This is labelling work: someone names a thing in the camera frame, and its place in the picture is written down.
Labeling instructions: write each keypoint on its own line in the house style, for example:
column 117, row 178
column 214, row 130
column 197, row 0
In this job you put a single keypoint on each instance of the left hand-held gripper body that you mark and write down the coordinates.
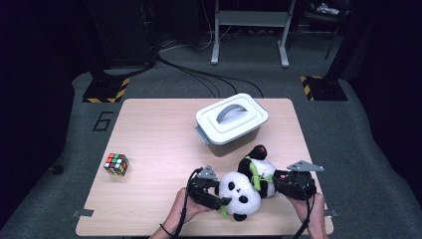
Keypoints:
column 199, row 186

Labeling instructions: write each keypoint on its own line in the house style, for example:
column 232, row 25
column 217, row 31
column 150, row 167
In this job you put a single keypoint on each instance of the dark chair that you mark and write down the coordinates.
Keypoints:
column 318, row 18

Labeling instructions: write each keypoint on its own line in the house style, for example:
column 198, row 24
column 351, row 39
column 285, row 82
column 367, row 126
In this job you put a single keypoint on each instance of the white metal stand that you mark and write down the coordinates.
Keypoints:
column 252, row 18

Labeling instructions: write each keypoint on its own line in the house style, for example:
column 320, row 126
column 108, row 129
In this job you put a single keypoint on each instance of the white lidded storage box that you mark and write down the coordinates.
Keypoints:
column 232, row 127

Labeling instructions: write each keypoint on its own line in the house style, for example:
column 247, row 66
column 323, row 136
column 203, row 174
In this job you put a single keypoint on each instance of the panda plush toy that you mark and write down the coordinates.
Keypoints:
column 239, row 195

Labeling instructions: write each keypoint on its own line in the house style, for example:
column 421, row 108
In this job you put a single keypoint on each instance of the colourful puzzle cube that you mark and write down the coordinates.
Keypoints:
column 116, row 164

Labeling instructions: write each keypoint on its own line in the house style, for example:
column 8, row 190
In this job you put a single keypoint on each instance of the black wristband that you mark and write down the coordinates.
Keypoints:
column 166, row 230

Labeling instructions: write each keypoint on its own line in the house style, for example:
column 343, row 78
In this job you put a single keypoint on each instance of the dark cabinet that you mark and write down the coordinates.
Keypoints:
column 126, row 33

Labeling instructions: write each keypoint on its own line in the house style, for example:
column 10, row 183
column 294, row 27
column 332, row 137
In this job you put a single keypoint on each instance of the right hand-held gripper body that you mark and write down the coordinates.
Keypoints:
column 302, row 186

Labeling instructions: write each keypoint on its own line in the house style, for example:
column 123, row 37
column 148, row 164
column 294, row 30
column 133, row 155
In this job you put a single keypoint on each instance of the grey tape piece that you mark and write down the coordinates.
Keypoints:
column 83, row 213
column 332, row 213

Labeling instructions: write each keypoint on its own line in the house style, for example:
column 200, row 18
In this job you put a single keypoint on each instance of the black yellow striped stand base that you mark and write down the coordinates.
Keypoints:
column 323, row 89
column 106, row 89

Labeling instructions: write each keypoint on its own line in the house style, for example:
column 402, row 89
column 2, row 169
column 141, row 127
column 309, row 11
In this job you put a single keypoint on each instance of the person's left hand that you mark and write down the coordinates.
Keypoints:
column 184, row 210

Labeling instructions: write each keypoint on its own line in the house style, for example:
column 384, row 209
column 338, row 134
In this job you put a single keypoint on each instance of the crumpled light cloth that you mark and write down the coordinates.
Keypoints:
column 326, row 9

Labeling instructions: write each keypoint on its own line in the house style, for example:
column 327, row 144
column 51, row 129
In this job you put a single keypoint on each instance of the person's right hand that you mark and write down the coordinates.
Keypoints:
column 316, row 212

